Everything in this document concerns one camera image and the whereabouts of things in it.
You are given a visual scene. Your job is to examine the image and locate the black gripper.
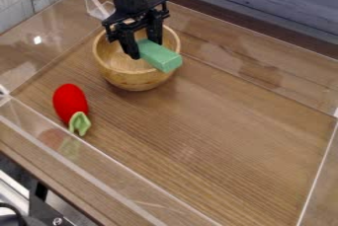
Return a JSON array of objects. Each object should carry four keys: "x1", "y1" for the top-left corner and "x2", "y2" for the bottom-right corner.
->
[{"x1": 101, "y1": 0, "x2": 169, "y2": 60}]

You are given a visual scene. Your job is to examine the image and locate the green rectangular block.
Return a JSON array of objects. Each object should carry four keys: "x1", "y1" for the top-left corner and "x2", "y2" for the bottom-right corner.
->
[{"x1": 137, "y1": 38, "x2": 181, "y2": 73}]

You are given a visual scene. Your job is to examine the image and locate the light wooden bowl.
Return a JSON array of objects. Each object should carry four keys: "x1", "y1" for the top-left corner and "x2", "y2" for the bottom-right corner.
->
[{"x1": 92, "y1": 26, "x2": 181, "y2": 91}]

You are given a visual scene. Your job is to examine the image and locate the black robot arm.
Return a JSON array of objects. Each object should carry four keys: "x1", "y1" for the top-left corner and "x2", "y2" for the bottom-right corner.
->
[{"x1": 101, "y1": 0, "x2": 169, "y2": 59}]

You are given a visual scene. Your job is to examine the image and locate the red felt strawberry toy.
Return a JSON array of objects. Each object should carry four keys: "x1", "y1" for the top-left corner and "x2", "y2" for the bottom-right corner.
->
[{"x1": 53, "y1": 84, "x2": 90, "y2": 136}]

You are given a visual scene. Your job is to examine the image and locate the clear acrylic front barrier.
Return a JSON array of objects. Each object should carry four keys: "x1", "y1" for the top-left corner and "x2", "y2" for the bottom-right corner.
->
[{"x1": 0, "y1": 87, "x2": 220, "y2": 226}]

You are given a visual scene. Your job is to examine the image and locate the clear acrylic corner bracket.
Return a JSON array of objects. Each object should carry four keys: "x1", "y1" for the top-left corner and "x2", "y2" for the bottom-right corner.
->
[{"x1": 84, "y1": 0, "x2": 114, "y2": 21}]

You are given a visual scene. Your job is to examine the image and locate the black cable under table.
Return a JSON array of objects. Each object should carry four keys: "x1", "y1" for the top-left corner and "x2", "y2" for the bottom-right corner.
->
[{"x1": 0, "y1": 202, "x2": 27, "y2": 226}]

